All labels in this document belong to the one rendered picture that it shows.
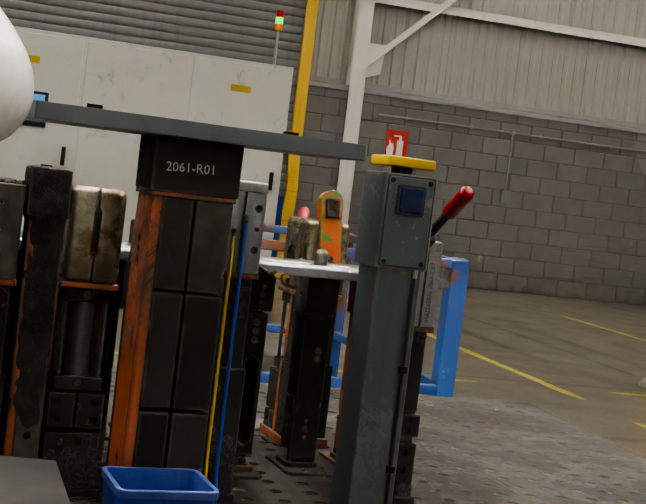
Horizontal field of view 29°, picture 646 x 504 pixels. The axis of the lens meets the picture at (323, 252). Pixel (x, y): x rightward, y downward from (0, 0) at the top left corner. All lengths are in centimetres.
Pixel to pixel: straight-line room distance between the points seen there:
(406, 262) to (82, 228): 39
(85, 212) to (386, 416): 43
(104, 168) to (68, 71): 76
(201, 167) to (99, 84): 822
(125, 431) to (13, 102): 41
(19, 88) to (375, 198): 48
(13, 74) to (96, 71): 842
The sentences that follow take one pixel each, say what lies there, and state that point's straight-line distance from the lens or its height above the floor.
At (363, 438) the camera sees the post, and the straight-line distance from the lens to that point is 150.
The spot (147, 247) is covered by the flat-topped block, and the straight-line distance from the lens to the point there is 137.
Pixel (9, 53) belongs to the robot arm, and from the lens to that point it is 118.
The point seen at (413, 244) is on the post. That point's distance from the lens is 148.
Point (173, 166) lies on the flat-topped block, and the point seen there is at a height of 112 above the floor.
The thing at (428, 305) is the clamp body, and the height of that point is 97.
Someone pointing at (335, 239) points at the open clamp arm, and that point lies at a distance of 197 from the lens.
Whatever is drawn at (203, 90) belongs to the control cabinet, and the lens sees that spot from 970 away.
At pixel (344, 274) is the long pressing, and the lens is 175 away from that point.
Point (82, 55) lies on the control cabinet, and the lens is 959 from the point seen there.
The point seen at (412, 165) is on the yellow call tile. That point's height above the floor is 115.
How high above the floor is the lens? 111
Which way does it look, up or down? 3 degrees down
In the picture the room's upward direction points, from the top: 7 degrees clockwise
